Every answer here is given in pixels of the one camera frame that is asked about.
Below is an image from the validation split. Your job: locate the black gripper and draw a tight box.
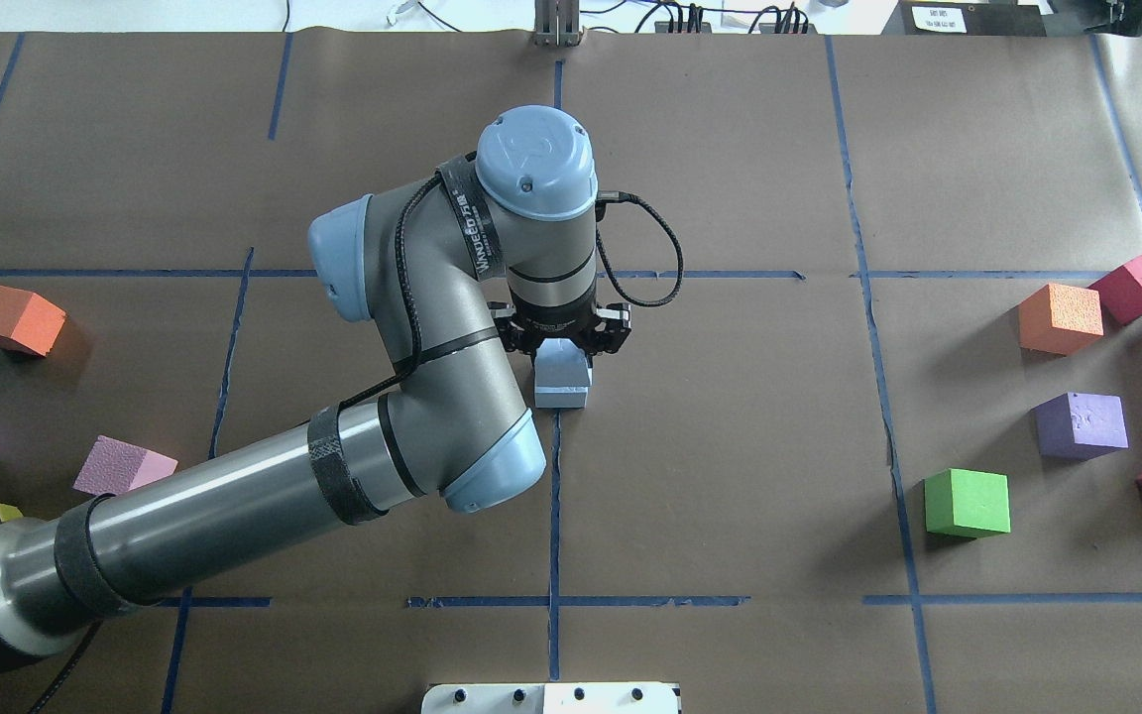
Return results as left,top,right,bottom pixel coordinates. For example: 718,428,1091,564
491,297,632,375

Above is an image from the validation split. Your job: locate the light blue foam block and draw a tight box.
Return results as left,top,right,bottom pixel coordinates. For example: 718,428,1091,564
533,338,592,393

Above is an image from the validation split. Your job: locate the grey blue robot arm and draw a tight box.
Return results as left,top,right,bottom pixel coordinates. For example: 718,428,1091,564
0,105,618,673

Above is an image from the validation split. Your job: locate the green foam block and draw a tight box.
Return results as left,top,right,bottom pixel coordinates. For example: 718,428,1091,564
923,467,1012,538

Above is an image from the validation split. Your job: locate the near pink foam block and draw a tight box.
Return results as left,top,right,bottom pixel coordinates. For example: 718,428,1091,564
72,435,178,496

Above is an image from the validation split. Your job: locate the far orange foam block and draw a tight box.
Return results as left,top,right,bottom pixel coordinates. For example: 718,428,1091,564
1016,282,1105,356

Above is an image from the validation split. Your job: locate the orange foam block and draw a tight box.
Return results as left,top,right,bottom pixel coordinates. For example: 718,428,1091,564
0,284,67,358
1016,282,1105,356

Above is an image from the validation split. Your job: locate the far purple foam block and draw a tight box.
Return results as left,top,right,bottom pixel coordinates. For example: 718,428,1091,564
1032,392,1129,460

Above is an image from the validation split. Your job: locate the near orange foam block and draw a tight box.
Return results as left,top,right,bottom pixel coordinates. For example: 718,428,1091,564
0,284,67,358

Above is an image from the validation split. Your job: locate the far crimson foam block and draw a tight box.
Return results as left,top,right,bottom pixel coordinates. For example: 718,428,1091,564
1089,254,1142,324

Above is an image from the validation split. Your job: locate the yellow foam block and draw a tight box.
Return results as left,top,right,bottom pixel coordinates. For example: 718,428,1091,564
0,502,24,523

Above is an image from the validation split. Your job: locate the aluminium frame post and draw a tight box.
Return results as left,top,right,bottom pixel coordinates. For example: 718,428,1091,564
531,0,584,47

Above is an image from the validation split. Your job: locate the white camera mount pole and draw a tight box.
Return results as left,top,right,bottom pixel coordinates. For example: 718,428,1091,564
420,681,683,713

